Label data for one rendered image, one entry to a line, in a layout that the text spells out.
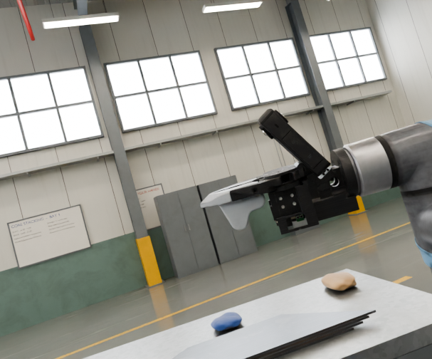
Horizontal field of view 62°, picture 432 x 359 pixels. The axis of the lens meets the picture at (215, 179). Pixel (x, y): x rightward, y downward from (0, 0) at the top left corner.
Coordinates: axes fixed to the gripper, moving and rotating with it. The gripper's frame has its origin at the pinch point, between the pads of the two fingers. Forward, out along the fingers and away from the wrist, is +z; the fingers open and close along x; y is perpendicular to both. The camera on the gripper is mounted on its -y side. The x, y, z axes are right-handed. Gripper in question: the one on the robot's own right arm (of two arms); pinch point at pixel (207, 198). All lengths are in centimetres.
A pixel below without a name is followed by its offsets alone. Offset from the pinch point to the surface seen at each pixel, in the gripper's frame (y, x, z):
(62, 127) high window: -162, 756, 394
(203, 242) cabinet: 192, 762, 159
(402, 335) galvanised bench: 45, 27, -28
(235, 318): 46, 56, 12
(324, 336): 45, 34, -12
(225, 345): 44, 38, 13
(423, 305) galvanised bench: 47, 40, -38
